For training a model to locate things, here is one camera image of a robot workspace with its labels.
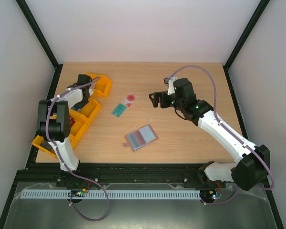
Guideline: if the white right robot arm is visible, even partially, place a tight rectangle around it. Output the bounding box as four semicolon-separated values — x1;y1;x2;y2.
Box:
149;77;270;191

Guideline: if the black right frame post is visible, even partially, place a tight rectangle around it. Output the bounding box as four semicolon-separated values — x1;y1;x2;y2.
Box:
223;0;271;72

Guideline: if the grey slotted cable duct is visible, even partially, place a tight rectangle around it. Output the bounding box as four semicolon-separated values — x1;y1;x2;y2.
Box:
20;189;201;200

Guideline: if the pink card holder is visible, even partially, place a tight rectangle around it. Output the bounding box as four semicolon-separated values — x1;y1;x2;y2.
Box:
124;124;158;152

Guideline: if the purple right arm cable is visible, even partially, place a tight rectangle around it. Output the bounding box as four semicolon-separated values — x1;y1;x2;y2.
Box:
169;64;276;206

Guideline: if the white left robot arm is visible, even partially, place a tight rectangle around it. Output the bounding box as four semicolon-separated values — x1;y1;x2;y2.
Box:
37;74;100;172

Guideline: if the red card stack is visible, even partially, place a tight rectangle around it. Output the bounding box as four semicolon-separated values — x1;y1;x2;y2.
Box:
70;116;75;127

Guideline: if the yellow bin top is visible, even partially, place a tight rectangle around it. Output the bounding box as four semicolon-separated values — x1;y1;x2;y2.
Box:
84;73;112;98

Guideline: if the black left frame post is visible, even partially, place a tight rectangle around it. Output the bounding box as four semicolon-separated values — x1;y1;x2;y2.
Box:
15;0;60;71

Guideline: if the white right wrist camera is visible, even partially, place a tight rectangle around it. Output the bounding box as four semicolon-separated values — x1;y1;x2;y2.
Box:
164;76;178;95

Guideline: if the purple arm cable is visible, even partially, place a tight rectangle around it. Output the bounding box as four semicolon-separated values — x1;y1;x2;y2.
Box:
169;64;276;206
45;75;110;221

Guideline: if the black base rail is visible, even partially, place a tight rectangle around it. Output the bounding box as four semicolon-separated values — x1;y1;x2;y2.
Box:
14;163;224;189

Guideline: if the yellow bin bottom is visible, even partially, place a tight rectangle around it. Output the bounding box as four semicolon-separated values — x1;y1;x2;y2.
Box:
32;135;78;159

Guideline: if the teal credit card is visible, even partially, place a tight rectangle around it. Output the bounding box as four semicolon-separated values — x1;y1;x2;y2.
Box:
112;103;126;117

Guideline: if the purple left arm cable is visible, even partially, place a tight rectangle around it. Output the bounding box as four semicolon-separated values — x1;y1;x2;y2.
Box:
45;75;110;221

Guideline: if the black frame post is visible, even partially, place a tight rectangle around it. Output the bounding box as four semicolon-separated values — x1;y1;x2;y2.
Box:
15;0;60;71
223;0;271;72

